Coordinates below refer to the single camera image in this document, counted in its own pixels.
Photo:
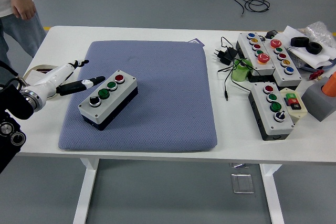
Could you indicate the person's hand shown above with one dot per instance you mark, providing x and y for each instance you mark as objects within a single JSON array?
[{"x": 25, "y": 9}]

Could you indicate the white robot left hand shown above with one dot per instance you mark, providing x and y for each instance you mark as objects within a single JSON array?
[{"x": 56, "y": 78}]

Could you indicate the grey four-button control box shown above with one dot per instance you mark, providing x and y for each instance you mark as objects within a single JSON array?
[
  {"x": 278, "y": 127},
  {"x": 123, "y": 90}
]

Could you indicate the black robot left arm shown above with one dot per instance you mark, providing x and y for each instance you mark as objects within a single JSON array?
[{"x": 10, "y": 103}]

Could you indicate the grey five-button control box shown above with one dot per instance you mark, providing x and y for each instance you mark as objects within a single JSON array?
[
  {"x": 245, "y": 48},
  {"x": 294, "y": 77}
]

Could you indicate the beige oval tray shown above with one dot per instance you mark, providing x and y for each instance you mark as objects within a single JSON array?
[{"x": 27, "y": 73}]

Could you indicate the blue-grey textured mat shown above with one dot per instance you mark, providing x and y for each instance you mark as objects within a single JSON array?
[{"x": 162, "y": 90}]

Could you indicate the white table leg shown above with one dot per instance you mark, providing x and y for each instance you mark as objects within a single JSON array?
[
  {"x": 86, "y": 195},
  {"x": 273, "y": 195}
]

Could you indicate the black power adapter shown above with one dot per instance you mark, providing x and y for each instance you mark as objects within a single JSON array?
[{"x": 227, "y": 55}]

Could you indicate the green roll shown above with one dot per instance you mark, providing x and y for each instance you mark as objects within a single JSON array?
[{"x": 239, "y": 73}]

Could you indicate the clear floor socket cover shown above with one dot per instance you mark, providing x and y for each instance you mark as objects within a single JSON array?
[{"x": 242, "y": 183}]

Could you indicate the small black device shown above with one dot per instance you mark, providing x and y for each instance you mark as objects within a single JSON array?
[{"x": 271, "y": 34}]

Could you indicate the white paper sheet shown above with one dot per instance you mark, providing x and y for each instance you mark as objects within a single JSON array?
[{"x": 288, "y": 33}]

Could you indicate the red knob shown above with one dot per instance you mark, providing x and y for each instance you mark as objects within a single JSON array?
[{"x": 316, "y": 74}]

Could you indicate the grey block holder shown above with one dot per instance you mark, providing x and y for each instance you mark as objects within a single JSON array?
[{"x": 317, "y": 103}]

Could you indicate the clear bubble wrap bag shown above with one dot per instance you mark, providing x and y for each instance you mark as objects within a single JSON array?
[{"x": 319, "y": 31}]

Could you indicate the orange cylinder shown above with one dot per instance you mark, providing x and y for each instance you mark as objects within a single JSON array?
[{"x": 331, "y": 86}]

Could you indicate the white wall switch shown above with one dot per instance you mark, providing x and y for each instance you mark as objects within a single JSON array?
[{"x": 34, "y": 77}]

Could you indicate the cream three-button switch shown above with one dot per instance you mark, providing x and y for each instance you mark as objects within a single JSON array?
[{"x": 300, "y": 112}]

